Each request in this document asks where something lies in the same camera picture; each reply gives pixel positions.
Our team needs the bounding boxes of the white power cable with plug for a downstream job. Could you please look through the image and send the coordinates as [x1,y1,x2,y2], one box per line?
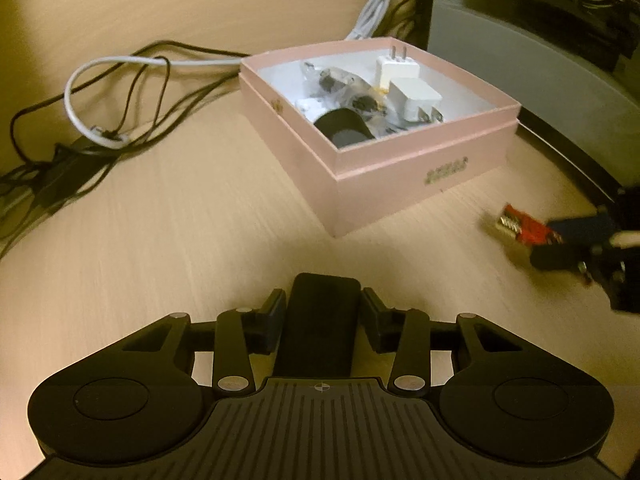
[63,0,410,150]

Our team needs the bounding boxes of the white charger cube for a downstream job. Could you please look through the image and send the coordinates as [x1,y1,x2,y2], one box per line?
[387,77,442,122]
[374,46,420,90]

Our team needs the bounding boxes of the black tangled cables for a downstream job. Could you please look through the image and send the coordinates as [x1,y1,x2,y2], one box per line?
[0,39,426,261]

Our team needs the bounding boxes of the black remote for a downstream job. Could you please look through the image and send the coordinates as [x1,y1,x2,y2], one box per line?
[273,273,361,379]

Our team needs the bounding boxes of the black rounded case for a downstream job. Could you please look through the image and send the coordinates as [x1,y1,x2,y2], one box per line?
[314,108,374,148]

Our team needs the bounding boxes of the red lighter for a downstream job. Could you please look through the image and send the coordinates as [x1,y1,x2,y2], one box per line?
[496,204,562,247]

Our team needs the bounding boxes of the black power adapter brick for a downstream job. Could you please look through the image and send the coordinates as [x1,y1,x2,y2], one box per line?
[32,138,117,209]

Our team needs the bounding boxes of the pink cardboard box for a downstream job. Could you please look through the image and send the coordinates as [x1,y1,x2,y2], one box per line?
[240,38,521,236]

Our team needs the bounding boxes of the computer case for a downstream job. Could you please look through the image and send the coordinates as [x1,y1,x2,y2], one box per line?
[427,0,639,186]

